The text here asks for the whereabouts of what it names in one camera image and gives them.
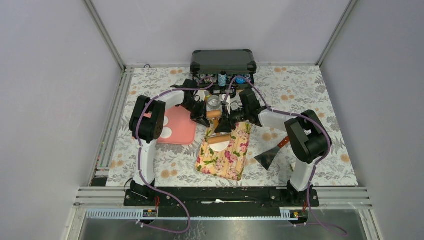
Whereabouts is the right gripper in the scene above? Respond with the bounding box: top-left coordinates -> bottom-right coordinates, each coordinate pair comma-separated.
215,106 -> 249,135

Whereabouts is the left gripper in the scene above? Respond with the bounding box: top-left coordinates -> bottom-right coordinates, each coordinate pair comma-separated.
179,98 -> 210,127

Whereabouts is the wooden double-ended rolling pin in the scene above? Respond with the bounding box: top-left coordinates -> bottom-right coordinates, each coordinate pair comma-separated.
205,110 -> 231,145

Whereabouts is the white dough ball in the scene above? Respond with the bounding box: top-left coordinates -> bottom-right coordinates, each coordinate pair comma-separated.
209,141 -> 230,152

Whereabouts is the floral yellow tray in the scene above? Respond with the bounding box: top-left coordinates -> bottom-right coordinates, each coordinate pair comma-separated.
195,122 -> 252,181

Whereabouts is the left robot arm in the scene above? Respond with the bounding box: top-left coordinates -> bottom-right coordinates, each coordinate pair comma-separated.
129,79 -> 213,206

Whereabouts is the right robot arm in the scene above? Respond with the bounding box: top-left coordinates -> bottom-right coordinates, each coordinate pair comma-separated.
216,89 -> 332,206

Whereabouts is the white dough wrapper upper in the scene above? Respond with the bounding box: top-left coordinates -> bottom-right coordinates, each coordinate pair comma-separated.
163,116 -> 169,128

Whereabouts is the white dough wrapper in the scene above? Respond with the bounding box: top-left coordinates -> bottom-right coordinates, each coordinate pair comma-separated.
160,127 -> 173,139
163,116 -> 169,128

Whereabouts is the white dough wrapper lower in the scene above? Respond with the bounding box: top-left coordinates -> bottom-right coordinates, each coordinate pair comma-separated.
160,127 -> 173,139

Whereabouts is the pink plastic tray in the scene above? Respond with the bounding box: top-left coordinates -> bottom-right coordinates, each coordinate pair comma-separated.
157,106 -> 197,146

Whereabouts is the blue white chip stack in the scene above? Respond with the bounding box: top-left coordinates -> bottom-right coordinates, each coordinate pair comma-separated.
218,71 -> 227,88

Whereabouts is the blue small blind button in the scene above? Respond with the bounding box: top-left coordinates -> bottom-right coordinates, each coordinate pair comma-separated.
235,75 -> 246,84

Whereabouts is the black poker chip case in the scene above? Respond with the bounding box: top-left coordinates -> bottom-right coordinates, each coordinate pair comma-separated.
190,49 -> 258,98

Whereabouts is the white green eraser block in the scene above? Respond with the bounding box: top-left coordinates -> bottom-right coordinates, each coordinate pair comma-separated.
290,162 -> 296,172

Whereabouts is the round metal cutter ring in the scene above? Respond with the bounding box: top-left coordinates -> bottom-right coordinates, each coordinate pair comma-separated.
206,95 -> 222,112

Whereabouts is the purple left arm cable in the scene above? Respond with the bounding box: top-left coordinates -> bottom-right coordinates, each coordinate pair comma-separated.
135,76 -> 216,235

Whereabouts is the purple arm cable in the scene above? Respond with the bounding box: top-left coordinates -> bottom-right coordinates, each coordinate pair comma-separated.
222,75 -> 349,238
135,76 -> 216,235

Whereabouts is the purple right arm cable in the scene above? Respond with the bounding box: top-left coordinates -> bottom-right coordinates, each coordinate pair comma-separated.
222,75 -> 349,238

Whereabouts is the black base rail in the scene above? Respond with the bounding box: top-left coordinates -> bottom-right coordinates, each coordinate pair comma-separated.
123,186 -> 320,218

